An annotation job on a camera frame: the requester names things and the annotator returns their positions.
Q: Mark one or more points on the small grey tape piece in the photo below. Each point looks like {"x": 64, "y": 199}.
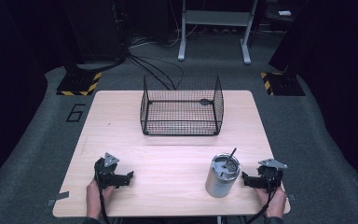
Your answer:
{"x": 291, "y": 197}

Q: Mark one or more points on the white metal stand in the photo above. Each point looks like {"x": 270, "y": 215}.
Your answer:
{"x": 217, "y": 18}

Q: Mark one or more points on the black base with striped tape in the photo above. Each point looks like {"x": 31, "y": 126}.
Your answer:
{"x": 284, "y": 84}
{"x": 79, "y": 84}

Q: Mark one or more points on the small white box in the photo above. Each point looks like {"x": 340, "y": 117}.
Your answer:
{"x": 284, "y": 13}

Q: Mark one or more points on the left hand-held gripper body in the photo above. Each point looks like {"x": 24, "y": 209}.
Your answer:
{"x": 109, "y": 174}

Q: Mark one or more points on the grey tape strip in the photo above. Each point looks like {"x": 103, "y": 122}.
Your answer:
{"x": 58, "y": 198}

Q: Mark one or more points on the silver steel tumbler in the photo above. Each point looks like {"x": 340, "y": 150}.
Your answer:
{"x": 222, "y": 179}

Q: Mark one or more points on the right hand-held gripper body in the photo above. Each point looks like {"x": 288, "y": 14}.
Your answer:
{"x": 270, "y": 174}

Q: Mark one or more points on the dark cabinet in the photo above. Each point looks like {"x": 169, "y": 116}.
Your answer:
{"x": 96, "y": 28}

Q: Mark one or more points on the person's right hand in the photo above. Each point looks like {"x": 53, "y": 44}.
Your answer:
{"x": 275, "y": 203}

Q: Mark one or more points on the dark drinking straw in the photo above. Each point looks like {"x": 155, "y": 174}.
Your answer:
{"x": 231, "y": 155}

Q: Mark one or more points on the person's left hand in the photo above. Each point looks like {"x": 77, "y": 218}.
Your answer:
{"x": 95, "y": 196}

